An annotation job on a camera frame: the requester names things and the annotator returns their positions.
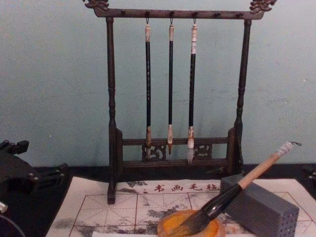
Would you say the black brush with white tip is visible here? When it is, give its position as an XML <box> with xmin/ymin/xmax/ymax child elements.
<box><xmin>187</xmin><ymin>24</ymin><xmax>198</xmax><ymax>165</ymax></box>

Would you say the black table cloth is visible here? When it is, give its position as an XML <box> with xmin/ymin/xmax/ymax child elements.
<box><xmin>0</xmin><ymin>163</ymin><xmax>316</xmax><ymax>237</ymax></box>

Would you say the thin black brush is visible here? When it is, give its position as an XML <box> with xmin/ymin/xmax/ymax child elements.
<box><xmin>167</xmin><ymin>24</ymin><xmax>175</xmax><ymax>156</ymax></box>

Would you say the white paper sheet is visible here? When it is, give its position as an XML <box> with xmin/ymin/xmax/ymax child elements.
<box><xmin>91</xmin><ymin>231</ymin><xmax>164</xmax><ymax>237</ymax></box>

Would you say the thin dark cable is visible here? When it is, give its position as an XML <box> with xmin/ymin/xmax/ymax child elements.
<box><xmin>0</xmin><ymin>214</ymin><xmax>26</xmax><ymax>237</ymax></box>

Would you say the large brush with tan handle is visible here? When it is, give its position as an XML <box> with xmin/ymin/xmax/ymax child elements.
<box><xmin>172</xmin><ymin>141</ymin><xmax>302</xmax><ymax>236</ymax></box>

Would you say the grey block brush rest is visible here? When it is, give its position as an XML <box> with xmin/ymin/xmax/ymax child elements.
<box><xmin>219</xmin><ymin>173</ymin><xmax>300</xmax><ymax>237</ymax></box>

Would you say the dark wooden brush rack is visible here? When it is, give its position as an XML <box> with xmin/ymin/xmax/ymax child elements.
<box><xmin>82</xmin><ymin>0</ymin><xmax>278</xmax><ymax>205</ymax></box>

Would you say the orange round ink dish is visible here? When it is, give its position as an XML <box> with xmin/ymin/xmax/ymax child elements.
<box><xmin>157</xmin><ymin>209</ymin><xmax>227</xmax><ymax>237</ymax></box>

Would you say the white felt mat red grid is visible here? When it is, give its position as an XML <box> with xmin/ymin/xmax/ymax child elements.
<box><xmin>45</xmin><ymin>175</ymin><xmax>316</xmax><ymax>237</ymax></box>

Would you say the pale wall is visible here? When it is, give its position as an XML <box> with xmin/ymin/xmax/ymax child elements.
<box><xmin>0</xmin><ymin>0</ymin><xmax>316</xmax><ymax>168</ymax></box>

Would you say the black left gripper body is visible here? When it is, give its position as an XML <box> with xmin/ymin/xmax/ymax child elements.
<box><xmin>0</xmin><ymin>153</ymin><xmax>40</xmax><ymax>198</ymax></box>

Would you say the black brush with brown tip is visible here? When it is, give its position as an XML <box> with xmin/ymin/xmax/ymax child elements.
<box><xmin>144</xmin><ymin>24</ymin><xmax>154</xmax><ymax>159</ymax></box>

